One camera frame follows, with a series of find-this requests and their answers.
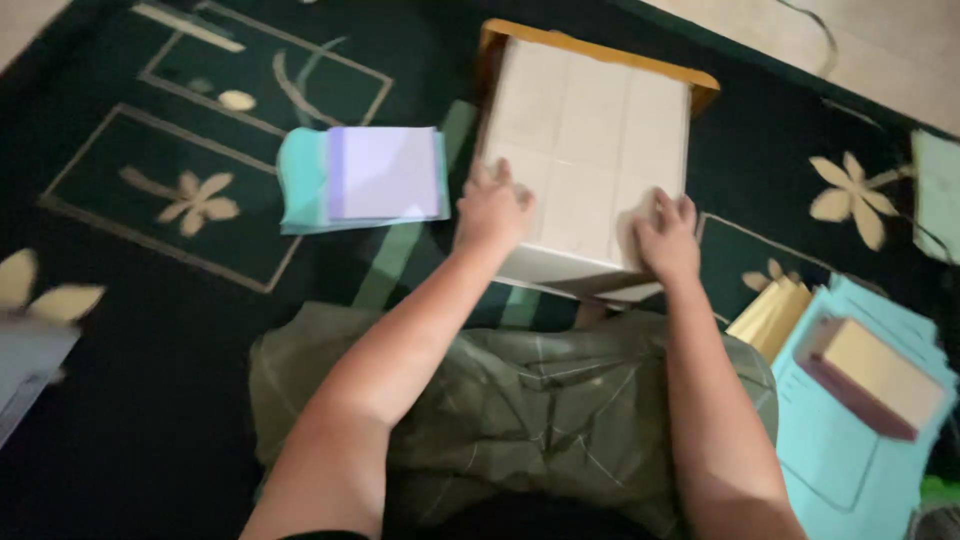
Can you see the person's left fingers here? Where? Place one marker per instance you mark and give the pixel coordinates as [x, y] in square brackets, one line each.
[496, 177]

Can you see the turquoise paper stack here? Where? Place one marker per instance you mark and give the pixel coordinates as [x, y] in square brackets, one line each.
[304, 184]

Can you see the dark green floral carpet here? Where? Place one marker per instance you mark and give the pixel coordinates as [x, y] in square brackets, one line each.
[225, 225]

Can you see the white grey paper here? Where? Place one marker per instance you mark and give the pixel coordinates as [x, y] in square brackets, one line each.
[26, 375]

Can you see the person's right hand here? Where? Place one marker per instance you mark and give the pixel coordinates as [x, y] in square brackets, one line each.
[667, 240]

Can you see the person's right fingers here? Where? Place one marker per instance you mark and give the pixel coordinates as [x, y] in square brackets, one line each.
[670, 208]

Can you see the small wooden folding table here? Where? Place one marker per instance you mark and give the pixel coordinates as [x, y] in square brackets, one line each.
[600, 165]

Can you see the cream paper sheet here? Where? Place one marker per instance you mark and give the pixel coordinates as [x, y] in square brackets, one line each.
[589, 142]

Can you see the person's olive checked trousers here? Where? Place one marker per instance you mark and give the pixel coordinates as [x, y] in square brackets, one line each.
[517, 420]

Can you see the lilac paper stack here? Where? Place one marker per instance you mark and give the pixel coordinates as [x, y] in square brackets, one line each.
[384, 172]

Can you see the pale green paper sheet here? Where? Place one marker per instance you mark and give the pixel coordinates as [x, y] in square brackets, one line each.
[937, 195]

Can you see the cream block with maroon edge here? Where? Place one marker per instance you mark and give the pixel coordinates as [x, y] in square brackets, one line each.
[874, 375]

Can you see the light blue paper stack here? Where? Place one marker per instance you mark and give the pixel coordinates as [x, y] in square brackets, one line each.
[847, 442]

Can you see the yellow paper stack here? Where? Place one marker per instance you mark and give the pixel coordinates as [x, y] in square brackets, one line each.
[769, 315]

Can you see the person's left hand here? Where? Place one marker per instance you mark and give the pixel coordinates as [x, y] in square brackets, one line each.
[491, 214]

